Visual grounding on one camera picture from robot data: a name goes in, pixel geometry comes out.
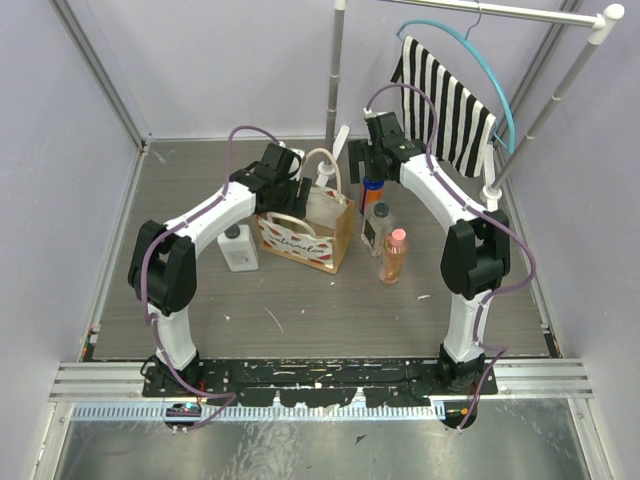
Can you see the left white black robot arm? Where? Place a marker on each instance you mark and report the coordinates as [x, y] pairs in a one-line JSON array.
[[163, 269]]

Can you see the pink cap lotion bottle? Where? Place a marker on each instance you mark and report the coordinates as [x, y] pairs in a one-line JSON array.
[[392, 256]]

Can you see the clear bottle grey cap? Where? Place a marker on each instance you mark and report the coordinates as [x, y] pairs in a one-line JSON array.
[[377, 225]]

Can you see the metal clothes rack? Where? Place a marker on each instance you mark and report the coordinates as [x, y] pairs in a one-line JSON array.
[[574, 182]]

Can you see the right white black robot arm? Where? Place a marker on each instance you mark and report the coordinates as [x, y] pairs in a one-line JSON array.
[[476, 254]]

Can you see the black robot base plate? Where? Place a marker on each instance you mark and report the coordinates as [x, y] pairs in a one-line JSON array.
[[320, 383]]

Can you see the black white striped cloth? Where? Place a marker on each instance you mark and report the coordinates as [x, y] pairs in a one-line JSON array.
[[438, 109]]

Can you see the slotted cable duct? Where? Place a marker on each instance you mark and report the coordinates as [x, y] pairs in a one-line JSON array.
[[191, 412]]

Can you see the white bottle grey cap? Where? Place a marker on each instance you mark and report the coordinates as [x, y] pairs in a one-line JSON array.
[[238, 248]]

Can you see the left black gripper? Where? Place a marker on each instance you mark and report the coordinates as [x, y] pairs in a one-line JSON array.
[[302, 195]]

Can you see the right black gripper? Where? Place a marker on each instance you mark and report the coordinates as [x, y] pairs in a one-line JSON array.
[[359, 151]]

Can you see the blue clothes hanger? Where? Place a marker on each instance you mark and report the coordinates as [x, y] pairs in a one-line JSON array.
[[510, 144]]

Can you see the blue cap orange bottle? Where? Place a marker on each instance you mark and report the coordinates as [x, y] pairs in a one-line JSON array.
[[371, 192]]

